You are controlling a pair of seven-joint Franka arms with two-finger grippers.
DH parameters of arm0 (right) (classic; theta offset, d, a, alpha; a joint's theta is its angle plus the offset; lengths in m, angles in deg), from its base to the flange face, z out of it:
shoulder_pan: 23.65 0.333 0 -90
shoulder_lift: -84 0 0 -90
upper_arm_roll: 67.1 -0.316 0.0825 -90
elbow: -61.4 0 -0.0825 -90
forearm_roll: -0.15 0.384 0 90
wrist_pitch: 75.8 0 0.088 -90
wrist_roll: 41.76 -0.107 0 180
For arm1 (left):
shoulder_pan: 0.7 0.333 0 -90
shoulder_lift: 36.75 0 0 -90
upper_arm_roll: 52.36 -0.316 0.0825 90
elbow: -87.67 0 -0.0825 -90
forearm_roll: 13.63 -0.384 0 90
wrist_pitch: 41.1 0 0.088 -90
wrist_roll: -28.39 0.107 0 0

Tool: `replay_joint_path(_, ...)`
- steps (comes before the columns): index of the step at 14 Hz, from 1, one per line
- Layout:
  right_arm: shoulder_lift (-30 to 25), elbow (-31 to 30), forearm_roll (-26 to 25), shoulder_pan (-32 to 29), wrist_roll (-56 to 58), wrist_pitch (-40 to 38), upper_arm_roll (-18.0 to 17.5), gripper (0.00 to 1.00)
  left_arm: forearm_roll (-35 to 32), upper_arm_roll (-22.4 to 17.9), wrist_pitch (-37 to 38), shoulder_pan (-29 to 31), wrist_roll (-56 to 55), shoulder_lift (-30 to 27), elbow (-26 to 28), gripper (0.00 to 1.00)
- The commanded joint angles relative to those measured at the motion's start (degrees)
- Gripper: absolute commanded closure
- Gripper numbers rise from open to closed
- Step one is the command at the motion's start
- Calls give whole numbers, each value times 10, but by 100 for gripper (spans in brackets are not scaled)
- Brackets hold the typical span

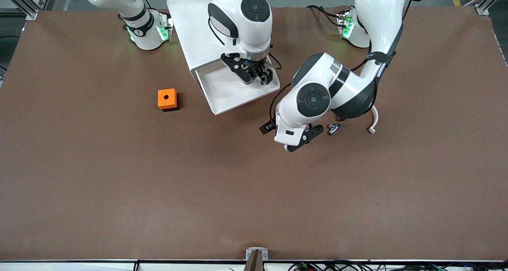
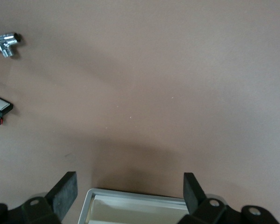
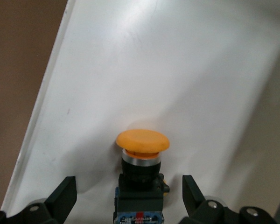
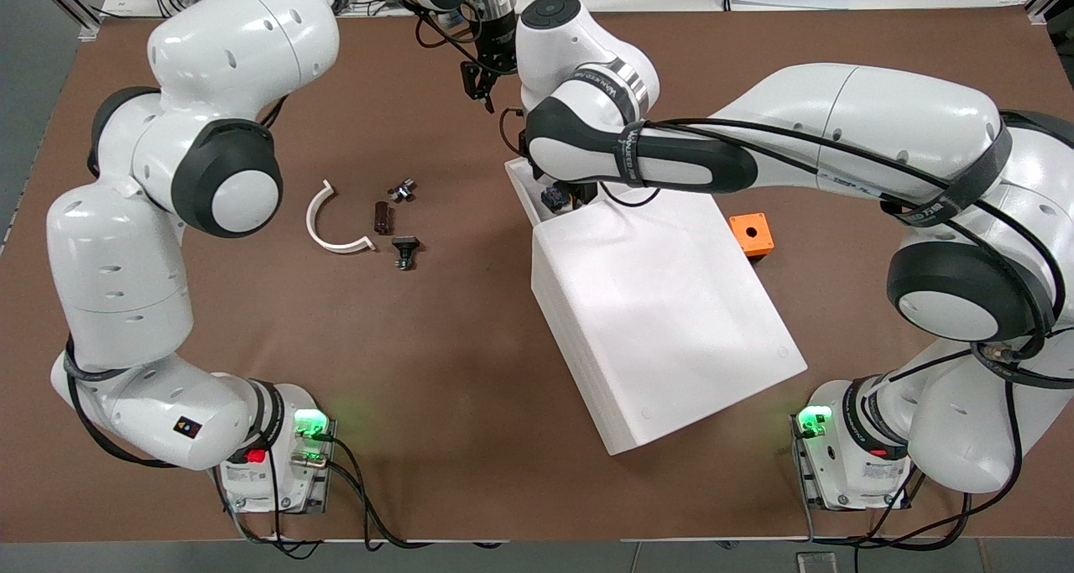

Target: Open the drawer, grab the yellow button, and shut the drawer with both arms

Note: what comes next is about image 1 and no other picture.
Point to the white drawer holding orange button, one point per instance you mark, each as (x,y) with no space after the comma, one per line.
(226,92)

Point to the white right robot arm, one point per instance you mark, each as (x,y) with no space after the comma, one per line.
(246,37)

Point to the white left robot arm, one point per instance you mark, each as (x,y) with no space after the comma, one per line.
(377,25)

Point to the white drawer cabinet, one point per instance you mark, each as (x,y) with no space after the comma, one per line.
(190,25)

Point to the small silver metal part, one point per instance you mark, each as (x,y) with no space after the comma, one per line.
(333,129)

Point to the orange box with hole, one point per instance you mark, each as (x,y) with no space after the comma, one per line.
(166,98)

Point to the white curved plastic bracket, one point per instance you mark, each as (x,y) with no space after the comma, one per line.
(372,130)

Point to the grey metal table bracket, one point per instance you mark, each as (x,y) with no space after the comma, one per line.
(256,255)

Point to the aluminium frame post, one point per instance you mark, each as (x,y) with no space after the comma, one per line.
(31,14)
(482,9)

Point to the white table edge rail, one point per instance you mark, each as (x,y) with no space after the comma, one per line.
(59,266)

